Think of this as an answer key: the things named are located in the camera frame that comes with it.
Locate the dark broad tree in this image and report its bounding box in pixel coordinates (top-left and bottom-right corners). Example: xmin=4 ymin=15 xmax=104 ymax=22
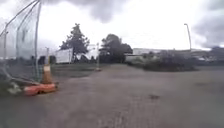
xmin=98 ymin=33 xmax=134 ymax=64

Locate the grey gravel path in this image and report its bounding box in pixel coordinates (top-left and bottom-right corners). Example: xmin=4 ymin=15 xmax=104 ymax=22
xmin=0 ymin=63 xmax=224 ymax=128

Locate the dark conifer tree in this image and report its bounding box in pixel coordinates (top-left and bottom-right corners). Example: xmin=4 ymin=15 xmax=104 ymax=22
xmin=59 ymin=22 xmax=91 ymax=64

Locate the white trailer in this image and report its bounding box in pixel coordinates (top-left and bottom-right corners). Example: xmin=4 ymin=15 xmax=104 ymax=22
xmin=54 ymin=48 xmax=74 ymax=65

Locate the low white building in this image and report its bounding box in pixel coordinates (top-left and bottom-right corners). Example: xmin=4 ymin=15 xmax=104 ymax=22
xmin=125 ymin=47 xmax=209 ymax=64

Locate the dark bush heap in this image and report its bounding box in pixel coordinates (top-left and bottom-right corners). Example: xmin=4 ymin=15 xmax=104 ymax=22
xmin=142 ymin=51 xmax=198 ymax=72

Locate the orange traffic cone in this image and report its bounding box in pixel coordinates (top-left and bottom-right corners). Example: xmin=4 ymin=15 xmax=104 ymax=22
xmin=41 ymin=64 xmax=54 ymax=85

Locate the street lamp pole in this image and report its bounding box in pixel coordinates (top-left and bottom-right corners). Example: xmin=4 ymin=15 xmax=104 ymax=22
xmin=183 ymin=22 xmax=193 ymax=52

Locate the wire mesh fence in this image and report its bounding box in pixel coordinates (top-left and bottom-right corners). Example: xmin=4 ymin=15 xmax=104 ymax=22
xmin=0 ymin=0 xmax=44 ymax=88

